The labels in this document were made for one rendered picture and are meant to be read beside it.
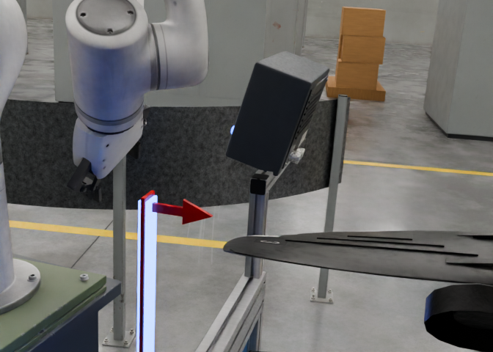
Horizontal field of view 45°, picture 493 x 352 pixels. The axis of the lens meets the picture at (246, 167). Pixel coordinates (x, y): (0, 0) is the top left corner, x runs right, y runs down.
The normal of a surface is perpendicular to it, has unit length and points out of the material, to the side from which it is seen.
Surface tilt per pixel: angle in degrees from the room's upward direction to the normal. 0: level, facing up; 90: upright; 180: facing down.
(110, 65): 132
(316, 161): 90
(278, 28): 90
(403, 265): 3
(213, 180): 90
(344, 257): 7
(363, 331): 0
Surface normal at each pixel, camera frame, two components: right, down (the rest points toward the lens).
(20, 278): 0.01, -0.97
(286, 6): -0.11, 0.28
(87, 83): -0.41, 0.73
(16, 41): 0.90, 0.16
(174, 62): 0.30, 0.34
